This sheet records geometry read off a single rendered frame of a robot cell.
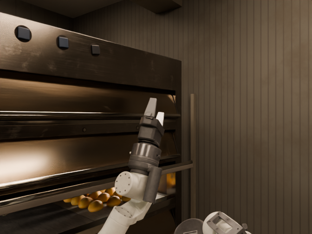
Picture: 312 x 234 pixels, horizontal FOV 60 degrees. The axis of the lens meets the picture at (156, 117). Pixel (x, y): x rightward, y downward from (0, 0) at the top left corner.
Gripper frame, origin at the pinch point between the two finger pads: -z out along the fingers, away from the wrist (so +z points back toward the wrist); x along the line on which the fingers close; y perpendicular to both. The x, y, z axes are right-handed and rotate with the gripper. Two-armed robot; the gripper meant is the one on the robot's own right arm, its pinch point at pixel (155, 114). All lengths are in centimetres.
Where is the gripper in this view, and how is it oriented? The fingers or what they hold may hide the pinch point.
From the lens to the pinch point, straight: 85.3
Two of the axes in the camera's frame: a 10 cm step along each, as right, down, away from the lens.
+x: -2.3, -3.8, -9.0
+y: -9.5, -1.2, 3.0
